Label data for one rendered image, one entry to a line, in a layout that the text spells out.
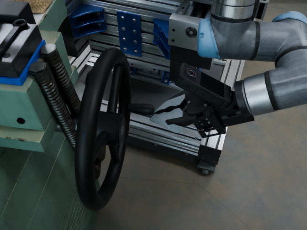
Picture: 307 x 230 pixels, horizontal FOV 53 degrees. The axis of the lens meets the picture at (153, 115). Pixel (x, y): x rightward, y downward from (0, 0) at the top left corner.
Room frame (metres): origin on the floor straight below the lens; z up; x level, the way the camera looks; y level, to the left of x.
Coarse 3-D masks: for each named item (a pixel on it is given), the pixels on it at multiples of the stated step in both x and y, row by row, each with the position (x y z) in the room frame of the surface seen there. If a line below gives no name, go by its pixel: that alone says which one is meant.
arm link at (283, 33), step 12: (288, 12) 0.53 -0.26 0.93; (264, 24) 0.49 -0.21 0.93; (276, 24) 0.49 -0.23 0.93; (288, 24) 0.49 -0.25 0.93; (300, 24) 0.49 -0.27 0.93; (264, 36) 0.47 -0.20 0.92; (276, 36) 0.47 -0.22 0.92; (288, 36) 0.47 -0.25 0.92; (300, 36) 0.46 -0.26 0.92; (264, 48) 0.46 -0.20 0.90; (276, 48) 0.45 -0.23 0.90; (288, 48) 0.44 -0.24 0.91; (300, 48) 0.43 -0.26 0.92; (264, 60) 0.46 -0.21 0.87; (276, 60) 0.44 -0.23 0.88
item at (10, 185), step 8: (8, 152) 0.30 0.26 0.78; (16, 152) 0.32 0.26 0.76; (24, 152) 0.33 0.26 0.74; (0, 160) 0.28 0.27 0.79; (8, 160) 0.29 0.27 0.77; (16, 160) 0.31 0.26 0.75; (24, 160) 0.32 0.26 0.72; (0, 168) 0.27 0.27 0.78; (8, 168) 0.28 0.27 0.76; (16, 168) 0.30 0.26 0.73; (0, 176) 0.26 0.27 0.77; (8, 176) 0.27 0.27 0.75; (16, 176) 0.29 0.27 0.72; (0, 184) 0.25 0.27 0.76; (8, 184) 0.26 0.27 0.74; (0, 192) 0.24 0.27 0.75; (8, 192) 0.25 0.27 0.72; (0, 200) 0.23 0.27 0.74; (0, 208) 0.22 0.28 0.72
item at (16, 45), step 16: (0, 0) 0.43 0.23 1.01; (0, 16) 0.39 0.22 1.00; (16, 16) 0.39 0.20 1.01; (32, 16) 0.42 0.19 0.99; (0, 32) 0.36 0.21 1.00; (32, 32) 0.36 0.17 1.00; (16, 48) 0.33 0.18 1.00; (32, 48) 0.35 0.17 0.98; (0, 64) 0.30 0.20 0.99; (16, 64) 0.31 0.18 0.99; (0, 80) 0.30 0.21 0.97; (16, 80) 0.30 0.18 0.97
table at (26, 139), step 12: (60, 0) 0.64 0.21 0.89; (48, 12) 0.58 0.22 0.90; (60, 12) 0.63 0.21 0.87; (48, 24) 0.56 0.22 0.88; (60, 24) 0.61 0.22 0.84; (72, 72) 0.42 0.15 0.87; (0, 132) 0.28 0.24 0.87; (12, 132) 0.28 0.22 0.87; (24, 132) 0.28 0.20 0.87; (36, 132) 0.28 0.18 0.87; (48, 132) 0.29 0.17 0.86; (0, 144) 0.28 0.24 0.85; (12, 144) 0.27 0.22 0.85; (24, 144) 0.27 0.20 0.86; (36, 144) 0.27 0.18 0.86
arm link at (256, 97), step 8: (264, 72) 0.42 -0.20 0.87; (248, 80) 0.41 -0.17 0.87; (256, 80) 0.40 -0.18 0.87; (264, 80) 0.39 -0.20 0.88; (248, 88) 0.39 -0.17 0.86; (256, 88) 0.38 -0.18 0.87; (264, 88) 0.38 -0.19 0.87; (248, 96) 0.37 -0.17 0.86; (256, 96) 0.37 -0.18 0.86; (264, 96) 0.37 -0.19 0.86; (248, 104) 0.37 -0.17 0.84; (256, 104) 0.36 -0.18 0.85; (264, 104) 0.36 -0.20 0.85; (256, 112) 0.36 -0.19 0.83; (264, 112) 0.36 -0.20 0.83
